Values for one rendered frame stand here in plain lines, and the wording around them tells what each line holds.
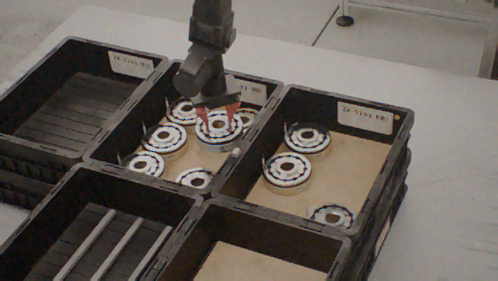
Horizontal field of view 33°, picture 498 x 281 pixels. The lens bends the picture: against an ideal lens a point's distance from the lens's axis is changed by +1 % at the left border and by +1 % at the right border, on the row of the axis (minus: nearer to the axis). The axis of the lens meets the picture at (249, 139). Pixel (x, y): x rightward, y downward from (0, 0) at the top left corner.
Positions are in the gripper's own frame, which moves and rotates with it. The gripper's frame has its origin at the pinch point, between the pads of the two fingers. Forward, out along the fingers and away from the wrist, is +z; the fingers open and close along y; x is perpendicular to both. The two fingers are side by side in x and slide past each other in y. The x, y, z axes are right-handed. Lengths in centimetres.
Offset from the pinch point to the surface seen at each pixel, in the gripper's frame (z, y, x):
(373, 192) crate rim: 1.2, 21.5, -31.0
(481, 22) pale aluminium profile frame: 90, 143, 119
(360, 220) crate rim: 0.9, 16.0, -36.9
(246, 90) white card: 5.6, 11.0, 14.6
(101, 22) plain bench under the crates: 26, -12, 91
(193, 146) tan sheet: 11.3, -4.9, 7.5
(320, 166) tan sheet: 11.6, 18.9, -10.2
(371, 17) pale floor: 102, 112, 159
